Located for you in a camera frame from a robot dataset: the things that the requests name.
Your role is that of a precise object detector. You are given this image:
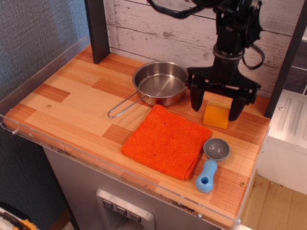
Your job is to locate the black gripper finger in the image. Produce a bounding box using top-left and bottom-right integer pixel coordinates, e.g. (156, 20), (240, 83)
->
(190, 84), (205, 111)
(228, 93), (248, 121)

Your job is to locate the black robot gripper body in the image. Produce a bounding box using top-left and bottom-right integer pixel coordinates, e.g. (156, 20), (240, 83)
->
(186, 51), (260, 104)

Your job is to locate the yellow cheese block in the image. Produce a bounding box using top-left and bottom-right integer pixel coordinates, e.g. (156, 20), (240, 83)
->
(202, 101), (231, 129)

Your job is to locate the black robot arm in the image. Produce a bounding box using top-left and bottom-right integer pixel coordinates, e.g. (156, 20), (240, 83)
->
(186, 0), (265, 121)

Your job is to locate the orange knitted cloth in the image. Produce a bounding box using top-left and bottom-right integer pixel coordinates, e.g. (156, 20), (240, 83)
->
(121, 105), (213, 180)

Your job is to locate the stainless steel saucepan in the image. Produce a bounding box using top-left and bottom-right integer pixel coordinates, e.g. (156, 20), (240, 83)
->
(107, 61), (188, 118)

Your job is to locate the white toy sink unit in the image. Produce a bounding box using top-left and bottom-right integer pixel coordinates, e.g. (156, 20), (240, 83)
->
(256, 90), (307, 194)

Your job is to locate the clear acrylic table guard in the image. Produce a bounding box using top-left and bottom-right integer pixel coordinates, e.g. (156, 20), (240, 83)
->
(0, 36), (269, 229)

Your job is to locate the grey ice dispenser panel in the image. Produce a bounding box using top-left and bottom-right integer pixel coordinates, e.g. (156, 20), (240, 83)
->
(96, 188), (155, 230)

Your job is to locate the silver toy fridge cabinet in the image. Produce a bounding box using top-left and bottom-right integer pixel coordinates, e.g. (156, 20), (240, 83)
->
(43, 148), (217, 230)

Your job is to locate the orange black object bottom left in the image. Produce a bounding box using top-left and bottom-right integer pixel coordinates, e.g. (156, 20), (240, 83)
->
(0, 211), (37, 230)

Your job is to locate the blue handled grey scoop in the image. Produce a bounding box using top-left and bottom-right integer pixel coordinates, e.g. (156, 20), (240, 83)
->
(195, 138), (230, 193)

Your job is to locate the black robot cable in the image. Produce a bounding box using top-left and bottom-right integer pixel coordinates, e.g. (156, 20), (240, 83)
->
(146, 0), (266, 70)

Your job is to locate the dark right shelf post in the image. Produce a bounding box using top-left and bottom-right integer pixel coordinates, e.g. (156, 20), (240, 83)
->
(264, 0), (307, 118)

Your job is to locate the dark shelf post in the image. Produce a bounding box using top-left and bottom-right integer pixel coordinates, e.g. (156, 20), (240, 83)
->
(84, 0), (110, 64)
(264, 0), (307, 118)

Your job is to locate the dark left shelf post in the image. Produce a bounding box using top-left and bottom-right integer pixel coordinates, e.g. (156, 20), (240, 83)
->
(84, 0), (110, 64)

